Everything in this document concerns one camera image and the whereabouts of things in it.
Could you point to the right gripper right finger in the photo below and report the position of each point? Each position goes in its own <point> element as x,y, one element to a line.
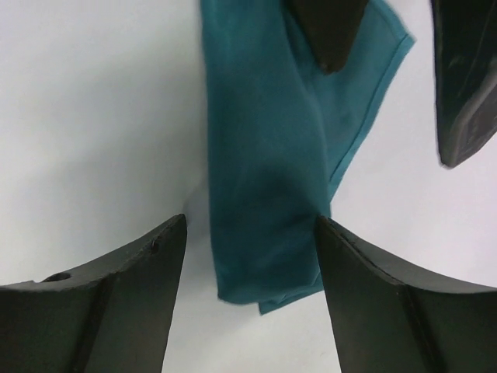
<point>390,315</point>

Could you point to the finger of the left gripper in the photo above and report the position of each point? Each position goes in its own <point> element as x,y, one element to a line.
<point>464,38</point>
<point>330,27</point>

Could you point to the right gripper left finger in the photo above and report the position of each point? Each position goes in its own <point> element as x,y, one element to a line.
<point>112,314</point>

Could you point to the teal satin napkin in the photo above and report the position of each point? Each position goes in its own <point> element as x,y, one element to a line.
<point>281,135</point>

